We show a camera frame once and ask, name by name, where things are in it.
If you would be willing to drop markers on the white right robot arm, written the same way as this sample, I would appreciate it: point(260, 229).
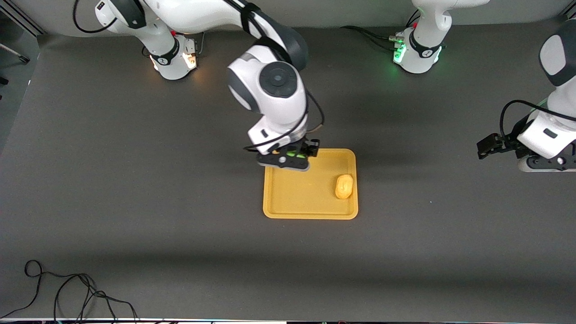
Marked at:
point(270, 85)

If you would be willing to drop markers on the green apple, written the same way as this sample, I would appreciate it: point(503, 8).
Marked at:
point(299, 155)

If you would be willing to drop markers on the dark grey table mat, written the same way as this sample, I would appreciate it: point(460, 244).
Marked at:
point(135, 180)

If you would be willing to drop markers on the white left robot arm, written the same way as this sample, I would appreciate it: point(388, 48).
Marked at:
point(425, 42)

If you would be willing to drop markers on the aluminium frame rail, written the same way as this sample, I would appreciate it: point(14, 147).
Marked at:
point(22, 18)

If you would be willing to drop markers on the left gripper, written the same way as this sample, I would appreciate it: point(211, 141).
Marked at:
point(507, 144)

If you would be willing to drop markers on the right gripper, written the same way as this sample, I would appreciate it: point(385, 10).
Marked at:
point(308, 149)

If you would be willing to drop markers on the yellow potato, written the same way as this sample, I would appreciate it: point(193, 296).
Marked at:
point(344, 186)

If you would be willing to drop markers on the yellow plastic tray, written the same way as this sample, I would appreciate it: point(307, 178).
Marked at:
point(306, 198)

